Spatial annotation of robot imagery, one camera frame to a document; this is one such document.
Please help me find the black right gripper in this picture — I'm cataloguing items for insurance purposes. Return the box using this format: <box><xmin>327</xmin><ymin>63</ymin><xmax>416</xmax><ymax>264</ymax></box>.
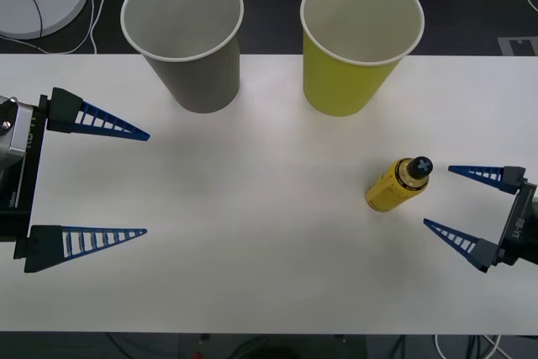
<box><xmin>423</xmin><ymin>164</ymin><xmax>538</xmax><ymax>274</ymax></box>

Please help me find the yellow bottle with black cap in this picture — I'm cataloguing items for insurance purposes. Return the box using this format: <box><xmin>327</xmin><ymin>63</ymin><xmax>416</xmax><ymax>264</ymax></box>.
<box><xmin>364</xmin><ymin>156</ymin><xmax>434</xmax><ymax>213</ymax></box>

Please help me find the thin dark cable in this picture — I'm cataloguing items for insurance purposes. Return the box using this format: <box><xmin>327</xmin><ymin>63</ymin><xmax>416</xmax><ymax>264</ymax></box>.
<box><xmin>0</xmin><ymin>0</ymin><xmax>45</xmax><ymax>55</ymax></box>

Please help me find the grey plastic bin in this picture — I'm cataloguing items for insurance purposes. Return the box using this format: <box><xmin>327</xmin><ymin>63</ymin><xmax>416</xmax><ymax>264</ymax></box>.
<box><xmin>120</xmin><ymin>0</ymin><xmax>245</xmax><ymax>114</ymax></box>

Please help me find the yellow-green plastic bin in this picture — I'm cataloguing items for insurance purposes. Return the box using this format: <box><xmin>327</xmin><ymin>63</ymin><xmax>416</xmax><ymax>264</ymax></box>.
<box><xmin>299</xmin><ymin>0</ymin><xmax>425</xmax><ymax>118</ymax></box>

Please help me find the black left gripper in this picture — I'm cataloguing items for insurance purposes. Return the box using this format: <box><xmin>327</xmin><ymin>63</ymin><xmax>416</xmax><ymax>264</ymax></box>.
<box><xmin>0</xmin><ymin>87</ymin><xmax>151</xmax><ymax>274</ymax></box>

